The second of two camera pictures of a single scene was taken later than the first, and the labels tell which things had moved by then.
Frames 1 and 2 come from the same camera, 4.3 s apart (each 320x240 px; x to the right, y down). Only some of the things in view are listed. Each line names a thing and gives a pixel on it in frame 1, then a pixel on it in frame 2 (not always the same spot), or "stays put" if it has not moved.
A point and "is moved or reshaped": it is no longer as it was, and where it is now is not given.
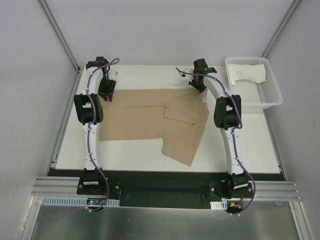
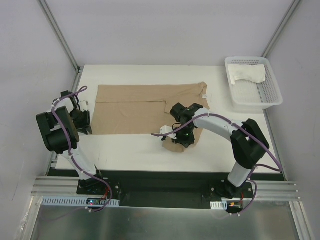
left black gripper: [107, 87] to [83, 122]
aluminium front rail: [261, 191] stays put
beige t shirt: [176, 116] is moved or reshaped
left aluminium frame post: [61, 34] stays put
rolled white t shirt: [253, 73] stays put
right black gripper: [196, 82] to [184, 141]
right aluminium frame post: [284, 20] stays put
